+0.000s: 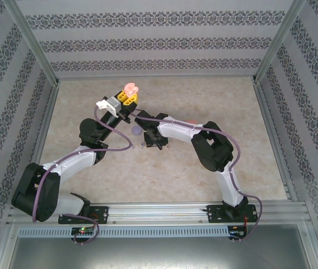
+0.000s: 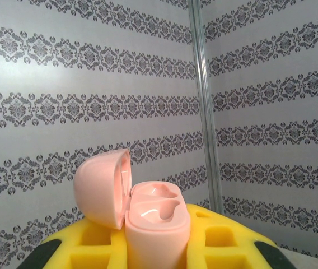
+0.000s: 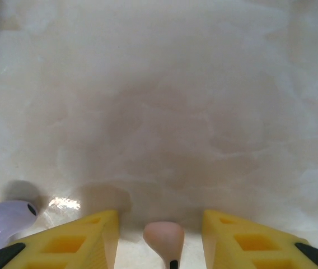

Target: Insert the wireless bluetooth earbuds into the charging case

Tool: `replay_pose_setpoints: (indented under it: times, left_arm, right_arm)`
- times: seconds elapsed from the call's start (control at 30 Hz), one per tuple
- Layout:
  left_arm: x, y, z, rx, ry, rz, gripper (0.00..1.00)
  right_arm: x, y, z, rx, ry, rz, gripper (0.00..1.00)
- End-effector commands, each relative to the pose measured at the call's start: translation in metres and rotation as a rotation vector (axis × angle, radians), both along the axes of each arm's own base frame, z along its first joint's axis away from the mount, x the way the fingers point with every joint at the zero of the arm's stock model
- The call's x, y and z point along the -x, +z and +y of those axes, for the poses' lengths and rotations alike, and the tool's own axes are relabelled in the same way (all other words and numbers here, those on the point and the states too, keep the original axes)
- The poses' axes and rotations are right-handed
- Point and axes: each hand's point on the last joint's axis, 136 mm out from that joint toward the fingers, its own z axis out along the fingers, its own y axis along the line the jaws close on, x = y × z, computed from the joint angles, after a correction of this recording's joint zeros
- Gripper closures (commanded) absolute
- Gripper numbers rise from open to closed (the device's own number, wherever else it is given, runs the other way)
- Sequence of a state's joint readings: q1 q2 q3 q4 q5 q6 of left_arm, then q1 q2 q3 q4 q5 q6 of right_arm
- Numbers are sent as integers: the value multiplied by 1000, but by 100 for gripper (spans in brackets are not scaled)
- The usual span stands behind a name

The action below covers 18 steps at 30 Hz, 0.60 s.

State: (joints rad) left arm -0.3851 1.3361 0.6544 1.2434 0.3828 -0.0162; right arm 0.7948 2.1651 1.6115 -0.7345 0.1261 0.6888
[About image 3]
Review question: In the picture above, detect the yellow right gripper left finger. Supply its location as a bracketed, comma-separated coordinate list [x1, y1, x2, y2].
[0, 209, 120, 269]

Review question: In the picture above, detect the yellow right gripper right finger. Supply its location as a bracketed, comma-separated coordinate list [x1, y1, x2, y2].
[202, 208, 318, 269]

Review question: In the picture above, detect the light pink wireless earbud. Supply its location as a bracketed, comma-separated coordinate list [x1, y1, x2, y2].
[143, 220, 185, 269]

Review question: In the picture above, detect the purple wireless earbud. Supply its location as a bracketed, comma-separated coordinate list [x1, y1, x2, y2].
[0, 199, 39, 254]

